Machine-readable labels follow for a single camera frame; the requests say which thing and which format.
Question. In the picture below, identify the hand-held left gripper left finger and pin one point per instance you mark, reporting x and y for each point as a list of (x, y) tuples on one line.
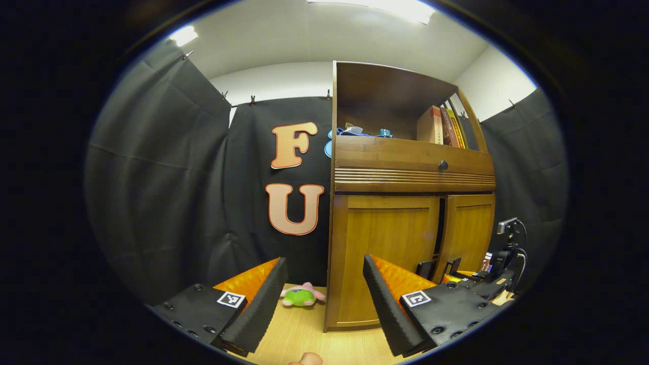
[(266, 304)]

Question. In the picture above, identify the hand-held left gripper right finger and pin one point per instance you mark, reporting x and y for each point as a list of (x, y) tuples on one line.
[(385, 304)]

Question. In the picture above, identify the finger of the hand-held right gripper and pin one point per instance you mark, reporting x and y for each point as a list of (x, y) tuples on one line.
[(453, 267), (425, 269)]

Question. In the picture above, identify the wooden cabinet door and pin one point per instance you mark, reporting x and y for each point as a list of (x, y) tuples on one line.
[(375, 228), (469, 228)]

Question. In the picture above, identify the wooden double-door shoe cabinet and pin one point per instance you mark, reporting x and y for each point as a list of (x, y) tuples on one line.
[(405, 177)]

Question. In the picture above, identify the green and pink plush toy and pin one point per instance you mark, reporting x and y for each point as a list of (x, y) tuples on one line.
[(299, 298)]

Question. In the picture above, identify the small pink rounded object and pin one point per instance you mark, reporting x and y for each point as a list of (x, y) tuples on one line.
[(307, 359)]

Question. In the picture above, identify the black round drawer knob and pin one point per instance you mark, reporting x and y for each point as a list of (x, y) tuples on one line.
[(443, 165)]

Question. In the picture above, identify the yellow spine book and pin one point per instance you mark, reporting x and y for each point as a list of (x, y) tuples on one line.
[(458, 134)]

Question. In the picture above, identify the dark brown shelf book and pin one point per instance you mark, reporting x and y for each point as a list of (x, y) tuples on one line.
[(448, 129)]

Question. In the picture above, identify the beige and red book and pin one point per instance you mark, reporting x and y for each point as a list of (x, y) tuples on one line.
[(430, 126)]

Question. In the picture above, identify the blue cloth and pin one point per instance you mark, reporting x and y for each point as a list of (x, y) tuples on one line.
[(355, 132)]

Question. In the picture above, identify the black backdrop cloth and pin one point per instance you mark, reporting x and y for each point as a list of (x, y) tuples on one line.
[(177, 177)]

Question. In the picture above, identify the large ceiling light panel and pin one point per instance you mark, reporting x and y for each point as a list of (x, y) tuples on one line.
[(400, 9)]

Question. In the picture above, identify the small ceiling light panel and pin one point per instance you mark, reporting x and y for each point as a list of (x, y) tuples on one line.
[(183, 35)]

